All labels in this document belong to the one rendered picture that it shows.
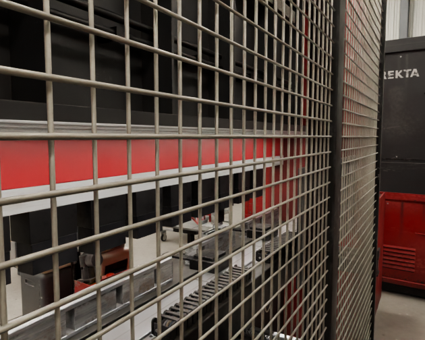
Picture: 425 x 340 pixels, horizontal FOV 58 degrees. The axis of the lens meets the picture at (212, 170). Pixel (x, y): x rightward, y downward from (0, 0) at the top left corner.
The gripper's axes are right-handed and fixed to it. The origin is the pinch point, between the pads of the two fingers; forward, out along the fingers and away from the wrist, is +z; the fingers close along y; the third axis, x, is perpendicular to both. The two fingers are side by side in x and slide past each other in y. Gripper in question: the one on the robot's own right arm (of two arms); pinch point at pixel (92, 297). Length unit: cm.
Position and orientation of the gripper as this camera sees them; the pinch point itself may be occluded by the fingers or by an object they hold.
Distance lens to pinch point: 189.2
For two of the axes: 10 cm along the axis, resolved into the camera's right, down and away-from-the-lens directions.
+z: 1.8, 9.8, -0.5
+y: 7.9, -1.8, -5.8
